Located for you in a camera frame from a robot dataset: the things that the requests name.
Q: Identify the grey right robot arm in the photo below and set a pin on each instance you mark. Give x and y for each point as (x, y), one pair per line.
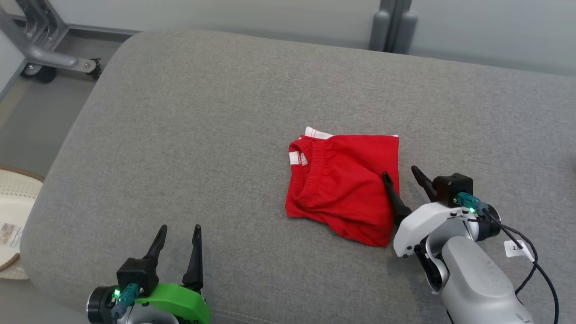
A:
(477, 283)

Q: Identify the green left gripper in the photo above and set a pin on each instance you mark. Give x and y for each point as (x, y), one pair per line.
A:
(180, 303)

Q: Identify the grey metal frame with caster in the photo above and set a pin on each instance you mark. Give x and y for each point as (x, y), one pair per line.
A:
(40, 49)

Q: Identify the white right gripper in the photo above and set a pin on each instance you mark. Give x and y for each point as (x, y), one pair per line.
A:
(427, 229)

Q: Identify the teal left camera plug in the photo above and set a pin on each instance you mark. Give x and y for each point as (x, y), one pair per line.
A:
(126, 299)

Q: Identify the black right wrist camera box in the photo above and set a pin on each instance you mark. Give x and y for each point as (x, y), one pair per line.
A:
(454, 189)

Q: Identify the teal camera plug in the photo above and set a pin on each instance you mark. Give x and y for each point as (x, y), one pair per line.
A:
(126, 299)
(470, 204)

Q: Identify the round wicker laundry basket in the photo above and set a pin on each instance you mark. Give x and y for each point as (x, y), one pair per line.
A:
(18, 211)

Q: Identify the red shorts with white stripe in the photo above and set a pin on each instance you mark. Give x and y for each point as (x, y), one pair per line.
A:
(342, 189)

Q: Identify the grey metal partition post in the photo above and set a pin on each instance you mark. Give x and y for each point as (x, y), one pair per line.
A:
(393, 27)

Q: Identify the teal right camera plug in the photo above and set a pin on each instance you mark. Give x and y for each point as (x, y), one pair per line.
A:
(470, 204)

